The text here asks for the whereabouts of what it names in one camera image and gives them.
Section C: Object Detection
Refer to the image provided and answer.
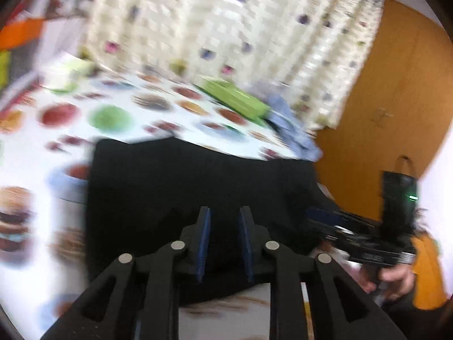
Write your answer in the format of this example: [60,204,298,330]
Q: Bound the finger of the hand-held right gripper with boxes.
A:
[307,206,358,237]

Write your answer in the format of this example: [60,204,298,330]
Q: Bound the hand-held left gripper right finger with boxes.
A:
[239,205,407,340]

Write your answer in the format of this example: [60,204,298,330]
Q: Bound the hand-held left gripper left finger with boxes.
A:
[40,206,213,340]

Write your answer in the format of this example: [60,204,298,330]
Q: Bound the black pants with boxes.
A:
[85,137,333,306]

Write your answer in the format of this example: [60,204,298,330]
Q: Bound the person's right hand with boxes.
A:
[379,265,417,301]

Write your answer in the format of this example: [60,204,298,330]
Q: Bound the person's orange top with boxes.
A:
[410,234,449,309]

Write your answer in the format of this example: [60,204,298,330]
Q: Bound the blue cloth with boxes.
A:
[261,84,323,162]

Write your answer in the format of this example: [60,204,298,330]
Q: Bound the food print tablecloth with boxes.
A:
[0,67,319,340]

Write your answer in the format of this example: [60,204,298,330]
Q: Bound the wooden door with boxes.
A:
[314,0,453,221]

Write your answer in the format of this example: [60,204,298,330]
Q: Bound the long green box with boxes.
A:
[194,75,270,122]

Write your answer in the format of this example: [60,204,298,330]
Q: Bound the cream heart print curtain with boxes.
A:
[81,0,386,133]

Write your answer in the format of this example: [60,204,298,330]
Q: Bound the white green tissue box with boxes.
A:
[42,51,97,92]

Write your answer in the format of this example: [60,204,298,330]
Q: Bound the orange lidded round box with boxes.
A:
[0,18,47,51]

